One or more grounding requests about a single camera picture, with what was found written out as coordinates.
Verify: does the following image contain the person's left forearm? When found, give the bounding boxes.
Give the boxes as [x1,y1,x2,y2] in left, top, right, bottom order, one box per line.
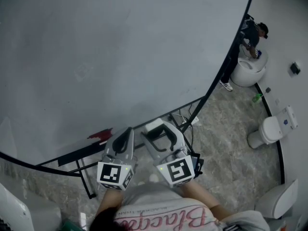
[95,188,124,218]

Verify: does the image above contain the white rounded appliance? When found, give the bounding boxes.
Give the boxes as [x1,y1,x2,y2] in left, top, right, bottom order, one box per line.
[0,183,32,231]

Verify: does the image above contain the green box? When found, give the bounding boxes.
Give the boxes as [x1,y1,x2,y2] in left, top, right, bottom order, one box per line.
[61,221,84,231]

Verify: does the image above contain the white power strip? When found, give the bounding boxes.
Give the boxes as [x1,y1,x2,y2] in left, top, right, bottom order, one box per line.
[179,115,200,126]

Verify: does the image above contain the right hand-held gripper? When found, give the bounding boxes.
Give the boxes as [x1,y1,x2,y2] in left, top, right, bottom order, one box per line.
[140,121,196,189]

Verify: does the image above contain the round white toilet bowl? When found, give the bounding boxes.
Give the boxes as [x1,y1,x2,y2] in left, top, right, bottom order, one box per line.
[230,49,269,88]

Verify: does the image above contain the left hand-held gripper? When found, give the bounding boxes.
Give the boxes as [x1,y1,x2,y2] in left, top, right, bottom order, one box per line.
[97,127,138,191]

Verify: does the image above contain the person's right forearm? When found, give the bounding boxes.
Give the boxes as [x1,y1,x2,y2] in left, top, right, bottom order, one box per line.
[180,181,233,222]

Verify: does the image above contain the white toilet with open lid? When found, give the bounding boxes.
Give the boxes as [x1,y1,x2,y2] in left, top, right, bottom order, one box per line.
[247,105,299,149]

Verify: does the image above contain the rectangular whiteboard eraser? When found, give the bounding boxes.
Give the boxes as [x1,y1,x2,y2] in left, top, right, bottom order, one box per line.
[145,119,165,132]

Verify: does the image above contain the red object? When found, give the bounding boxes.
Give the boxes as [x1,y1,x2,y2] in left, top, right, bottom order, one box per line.
[87,128,114,142]

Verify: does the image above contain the white toilet with closed lid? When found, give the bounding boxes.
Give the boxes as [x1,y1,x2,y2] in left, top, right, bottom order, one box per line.
[254,179,299,220]

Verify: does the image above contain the person's white printed shirt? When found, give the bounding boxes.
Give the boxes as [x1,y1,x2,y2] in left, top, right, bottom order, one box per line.
[112,183,270,231]

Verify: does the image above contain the green bottle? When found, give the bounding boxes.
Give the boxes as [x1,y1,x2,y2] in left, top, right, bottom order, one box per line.
[252,93,263,106]

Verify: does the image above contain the black tablet device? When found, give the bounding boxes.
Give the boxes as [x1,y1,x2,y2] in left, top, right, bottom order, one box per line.
[191,153,204,178]

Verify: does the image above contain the black wall box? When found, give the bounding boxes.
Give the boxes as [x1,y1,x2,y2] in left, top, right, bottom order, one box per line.
[290,62,301,75]

